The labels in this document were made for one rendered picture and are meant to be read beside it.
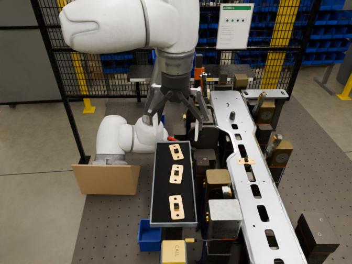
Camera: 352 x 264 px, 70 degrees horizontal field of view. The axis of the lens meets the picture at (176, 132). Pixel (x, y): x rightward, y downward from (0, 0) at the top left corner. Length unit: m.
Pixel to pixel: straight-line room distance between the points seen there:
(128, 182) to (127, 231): 0.24
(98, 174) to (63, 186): 1.24
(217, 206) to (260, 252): 0.20
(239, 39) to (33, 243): 2.14
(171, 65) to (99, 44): 0.17
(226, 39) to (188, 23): 1.40
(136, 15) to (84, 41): 0.11
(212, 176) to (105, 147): 0.62
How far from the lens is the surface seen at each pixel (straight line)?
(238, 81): 1.77
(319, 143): 1.97
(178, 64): 0.61
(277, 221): 1.04
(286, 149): 1.27
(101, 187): 1.44
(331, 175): 1.77
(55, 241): 2.26
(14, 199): 2.67
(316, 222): 1.06
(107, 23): 0.54
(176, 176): 0.89
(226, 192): 0.94
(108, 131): 1.38
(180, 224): 0.78
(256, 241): 0.98
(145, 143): 1.40
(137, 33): 0.55
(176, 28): 0.57
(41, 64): 3.34
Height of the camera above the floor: 1.83
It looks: 38 degrees down
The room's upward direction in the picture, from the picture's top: straight up
